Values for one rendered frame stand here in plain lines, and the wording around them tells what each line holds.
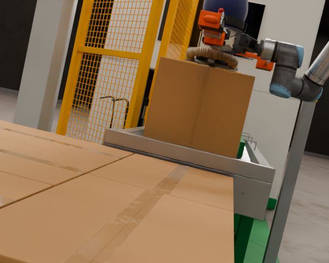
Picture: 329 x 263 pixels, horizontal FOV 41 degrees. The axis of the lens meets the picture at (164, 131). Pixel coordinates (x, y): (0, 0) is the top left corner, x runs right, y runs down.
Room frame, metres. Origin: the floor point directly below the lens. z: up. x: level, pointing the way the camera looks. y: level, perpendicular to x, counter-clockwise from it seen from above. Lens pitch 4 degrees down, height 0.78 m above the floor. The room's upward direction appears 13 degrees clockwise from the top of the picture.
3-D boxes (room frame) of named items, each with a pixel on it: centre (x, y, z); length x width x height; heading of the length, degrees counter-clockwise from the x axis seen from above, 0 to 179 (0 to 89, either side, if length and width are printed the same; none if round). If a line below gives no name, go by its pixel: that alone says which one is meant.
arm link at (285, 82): (1.85, -0.44, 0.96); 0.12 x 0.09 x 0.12; 117
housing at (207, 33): (1.69, -0.09, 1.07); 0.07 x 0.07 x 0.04; 83
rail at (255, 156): (2.88, -0.60, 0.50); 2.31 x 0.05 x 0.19; 172
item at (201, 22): (1.55, -0.07, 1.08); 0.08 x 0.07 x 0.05; 173
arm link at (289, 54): (1.85, -0.43, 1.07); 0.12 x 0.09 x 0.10; 82
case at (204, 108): (2.13, -0.15, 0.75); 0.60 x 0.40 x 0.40; 172
